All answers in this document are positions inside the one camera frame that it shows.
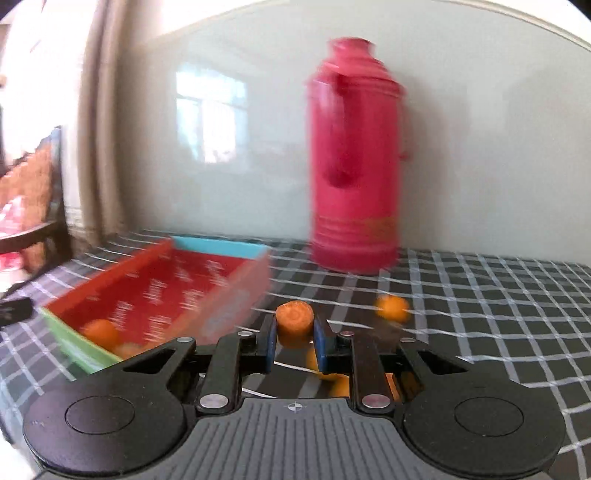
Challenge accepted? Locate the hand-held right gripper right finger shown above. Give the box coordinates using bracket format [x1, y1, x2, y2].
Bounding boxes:
[314, 318, 481, 412]

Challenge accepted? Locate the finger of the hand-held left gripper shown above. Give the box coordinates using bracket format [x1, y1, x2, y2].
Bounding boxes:
[0, 298, 34, 326]

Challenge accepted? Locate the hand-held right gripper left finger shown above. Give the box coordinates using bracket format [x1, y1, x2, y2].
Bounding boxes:
[105, 316, 279, 414]

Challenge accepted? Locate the orange carrot piece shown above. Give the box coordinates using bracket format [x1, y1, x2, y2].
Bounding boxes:
[276, 300, 315, 350]

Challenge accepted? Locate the colourful cardboard box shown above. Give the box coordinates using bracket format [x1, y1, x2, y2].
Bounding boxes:
[39, 235, 272, 374]

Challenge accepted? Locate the red white cloth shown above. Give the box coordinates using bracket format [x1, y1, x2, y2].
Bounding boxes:
[0, 194, 29, 275]

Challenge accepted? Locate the wooden chair with orange cushion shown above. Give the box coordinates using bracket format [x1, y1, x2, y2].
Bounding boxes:
[0, 126, 72, 280]

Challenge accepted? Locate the black white checked tablecloth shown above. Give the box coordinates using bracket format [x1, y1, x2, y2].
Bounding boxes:
[0, 230, 591, 464]

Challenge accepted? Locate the red thermos flask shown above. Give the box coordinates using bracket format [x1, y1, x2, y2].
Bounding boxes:
[304, 38, 414, 277]

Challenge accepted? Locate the beige curtain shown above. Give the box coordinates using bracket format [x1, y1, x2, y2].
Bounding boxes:
[78, 0, 155, 245]

